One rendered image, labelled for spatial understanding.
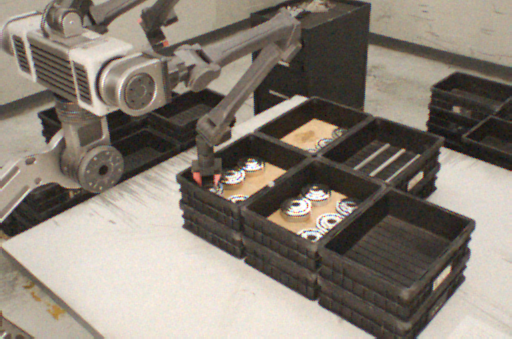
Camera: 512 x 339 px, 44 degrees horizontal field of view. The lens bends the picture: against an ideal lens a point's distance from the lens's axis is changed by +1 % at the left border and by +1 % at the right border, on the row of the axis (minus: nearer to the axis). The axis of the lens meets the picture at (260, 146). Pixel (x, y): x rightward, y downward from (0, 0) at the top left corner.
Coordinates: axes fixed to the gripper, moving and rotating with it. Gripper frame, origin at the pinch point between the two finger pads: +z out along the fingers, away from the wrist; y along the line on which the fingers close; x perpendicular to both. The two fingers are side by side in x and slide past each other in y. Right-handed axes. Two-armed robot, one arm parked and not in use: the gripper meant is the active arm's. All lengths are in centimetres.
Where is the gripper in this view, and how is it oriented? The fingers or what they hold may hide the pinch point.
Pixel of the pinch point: (208, 185)
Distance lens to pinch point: 217.1
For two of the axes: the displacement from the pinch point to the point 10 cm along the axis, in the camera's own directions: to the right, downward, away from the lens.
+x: 0.7, 5.1, -8.6
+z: 0.3, 8.6, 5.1
